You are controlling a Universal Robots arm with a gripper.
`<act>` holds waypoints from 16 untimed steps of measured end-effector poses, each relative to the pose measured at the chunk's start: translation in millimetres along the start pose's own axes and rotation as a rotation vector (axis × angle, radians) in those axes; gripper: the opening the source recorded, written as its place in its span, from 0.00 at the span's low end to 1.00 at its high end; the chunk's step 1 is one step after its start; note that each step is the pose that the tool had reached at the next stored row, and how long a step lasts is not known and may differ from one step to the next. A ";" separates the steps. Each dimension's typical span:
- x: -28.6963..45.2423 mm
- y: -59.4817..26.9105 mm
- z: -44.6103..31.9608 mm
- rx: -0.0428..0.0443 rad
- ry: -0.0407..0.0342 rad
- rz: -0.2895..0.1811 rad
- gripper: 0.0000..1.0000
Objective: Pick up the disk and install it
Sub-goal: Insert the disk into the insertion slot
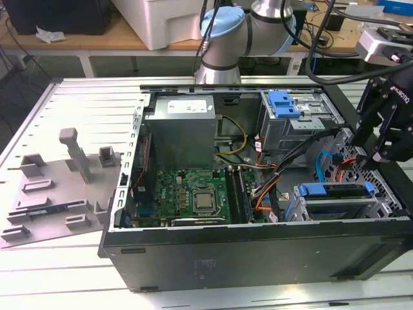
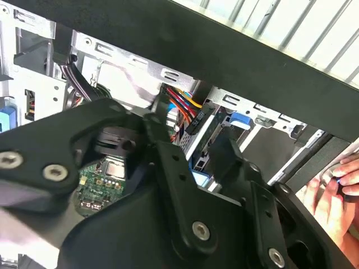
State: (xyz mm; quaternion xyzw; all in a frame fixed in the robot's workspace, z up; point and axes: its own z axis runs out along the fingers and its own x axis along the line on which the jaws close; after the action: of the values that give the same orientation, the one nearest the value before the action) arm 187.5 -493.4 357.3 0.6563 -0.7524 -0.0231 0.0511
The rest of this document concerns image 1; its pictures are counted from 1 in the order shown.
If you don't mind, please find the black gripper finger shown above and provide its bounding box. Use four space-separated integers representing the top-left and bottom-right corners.
370 106 413 162
350 79 387 169

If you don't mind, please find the orange red yellow power wire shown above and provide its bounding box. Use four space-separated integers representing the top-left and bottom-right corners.
334 156 359 187

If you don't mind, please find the hard disk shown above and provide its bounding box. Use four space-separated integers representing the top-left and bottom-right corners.
298 181 376 222

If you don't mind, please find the blue data wire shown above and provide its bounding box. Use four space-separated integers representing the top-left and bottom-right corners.
317 150 343 184

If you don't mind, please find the metal disk bay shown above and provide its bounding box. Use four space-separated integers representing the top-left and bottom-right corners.
285 182 393 222

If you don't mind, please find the empty blue disk carrier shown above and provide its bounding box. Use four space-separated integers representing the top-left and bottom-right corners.
268 91 301 119

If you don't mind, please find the metal drive cage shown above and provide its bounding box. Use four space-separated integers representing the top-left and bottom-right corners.
259 90 345 162

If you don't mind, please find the small black box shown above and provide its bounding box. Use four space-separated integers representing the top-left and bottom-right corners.
325 14 345 32

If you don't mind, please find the blue cardboard box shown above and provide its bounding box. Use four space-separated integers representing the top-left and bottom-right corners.
376 0 413 16

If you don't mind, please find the black desktop box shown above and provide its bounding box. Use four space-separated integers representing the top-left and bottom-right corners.
292 8 307 46

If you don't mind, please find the black RAM slot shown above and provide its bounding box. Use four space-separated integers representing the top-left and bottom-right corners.
225 166 239 224
237 167 253 224

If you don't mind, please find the black open PC case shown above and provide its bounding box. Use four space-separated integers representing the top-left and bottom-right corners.
98 76 413 293

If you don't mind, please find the grey power supply unit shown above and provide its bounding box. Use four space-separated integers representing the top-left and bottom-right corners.
144 94 217 169

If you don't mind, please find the CPU socket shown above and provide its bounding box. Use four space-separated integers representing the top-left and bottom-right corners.
191 187 221 217

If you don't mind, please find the black graphics card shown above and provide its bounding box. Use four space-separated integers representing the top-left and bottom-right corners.
170 216 227 227

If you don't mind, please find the green motherboard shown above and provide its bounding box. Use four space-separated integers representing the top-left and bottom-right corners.
134 167 259 227

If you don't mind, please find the white plastic machine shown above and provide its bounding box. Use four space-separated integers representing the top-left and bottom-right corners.
111 0 207 51

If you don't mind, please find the black case fan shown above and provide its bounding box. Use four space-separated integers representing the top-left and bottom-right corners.
130 130 155 211

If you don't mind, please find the long wooden desk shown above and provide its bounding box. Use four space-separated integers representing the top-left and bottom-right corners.
0 1 413 78

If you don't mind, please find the large black computer tower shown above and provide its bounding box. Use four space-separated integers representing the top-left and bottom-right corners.
5 0 112 36

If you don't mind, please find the grey parts rack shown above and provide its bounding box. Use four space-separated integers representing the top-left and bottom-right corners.
0 127 125 249

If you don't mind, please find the crumpled white wrapper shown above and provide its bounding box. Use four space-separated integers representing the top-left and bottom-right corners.
35 25 67 45

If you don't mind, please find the RAM stick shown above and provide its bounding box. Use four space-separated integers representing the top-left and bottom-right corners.
26 201 71 218

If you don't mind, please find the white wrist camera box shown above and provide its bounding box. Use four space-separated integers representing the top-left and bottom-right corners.
354 27 413 67

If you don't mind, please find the thick black camera cable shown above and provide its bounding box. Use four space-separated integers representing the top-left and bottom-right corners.
305 0 413 87

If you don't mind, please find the black cable bundle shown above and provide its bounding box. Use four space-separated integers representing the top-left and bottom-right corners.
251 127 343 198

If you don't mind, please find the multicoloured supply wire bundle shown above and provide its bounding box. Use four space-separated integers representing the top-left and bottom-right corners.
248 160 278 171

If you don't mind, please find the orange flat data wire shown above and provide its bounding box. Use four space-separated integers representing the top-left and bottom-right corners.
254 187 278 212

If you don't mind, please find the yellow and black cable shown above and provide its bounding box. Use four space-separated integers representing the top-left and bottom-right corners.
214 115 249 162

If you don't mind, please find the thin black cable with connector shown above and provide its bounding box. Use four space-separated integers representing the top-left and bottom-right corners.
192 0 223 78

